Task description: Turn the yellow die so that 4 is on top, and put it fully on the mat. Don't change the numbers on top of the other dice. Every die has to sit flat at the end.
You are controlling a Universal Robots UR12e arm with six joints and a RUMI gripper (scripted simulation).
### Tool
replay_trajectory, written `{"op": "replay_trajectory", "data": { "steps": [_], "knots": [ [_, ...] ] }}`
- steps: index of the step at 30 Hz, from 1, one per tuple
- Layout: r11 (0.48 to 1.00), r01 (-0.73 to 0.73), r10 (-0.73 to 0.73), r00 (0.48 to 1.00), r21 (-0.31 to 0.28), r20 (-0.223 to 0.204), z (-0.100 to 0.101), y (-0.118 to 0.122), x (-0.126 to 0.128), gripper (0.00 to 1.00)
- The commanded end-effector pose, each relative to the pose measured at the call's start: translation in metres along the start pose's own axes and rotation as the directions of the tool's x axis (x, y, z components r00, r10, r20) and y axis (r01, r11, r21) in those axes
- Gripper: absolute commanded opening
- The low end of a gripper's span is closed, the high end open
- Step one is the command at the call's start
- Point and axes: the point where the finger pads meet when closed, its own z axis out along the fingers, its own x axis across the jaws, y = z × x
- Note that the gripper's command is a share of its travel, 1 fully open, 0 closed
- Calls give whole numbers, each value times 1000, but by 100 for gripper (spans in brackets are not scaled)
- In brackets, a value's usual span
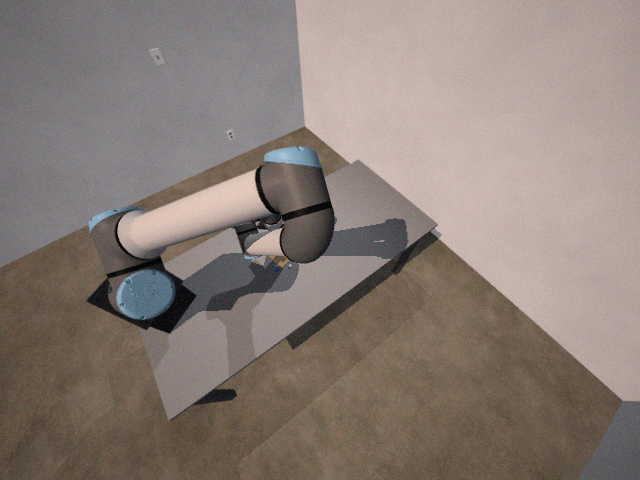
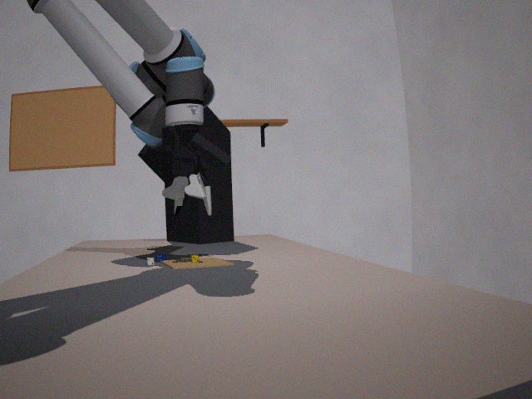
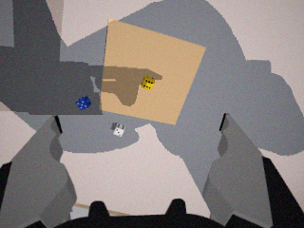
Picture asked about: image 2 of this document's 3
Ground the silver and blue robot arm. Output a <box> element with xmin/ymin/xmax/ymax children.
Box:
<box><xmin>27</xmin><ymin>0</ymin><xmax>231</xmax><ymax>167</ymax></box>

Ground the tan flat mat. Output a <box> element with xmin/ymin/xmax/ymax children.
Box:
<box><xmin>160</xmin><ymin>258</ymin><xmax>234</xmax><ymax>269</ymax></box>

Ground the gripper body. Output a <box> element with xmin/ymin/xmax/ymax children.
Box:
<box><xmin>159</xmin><ymin>124</ymin><xmax>203</xmax><ymax>178</ymax></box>

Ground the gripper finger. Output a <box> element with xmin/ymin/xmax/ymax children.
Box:
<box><xmin>185</xmin><ymin>157</ymin><xmax>212</xmax><ymax>216</ymax></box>
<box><xmin>162</xmin><ymin>176</ymin><xmax>189</xmax><ymax>215</ymax></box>

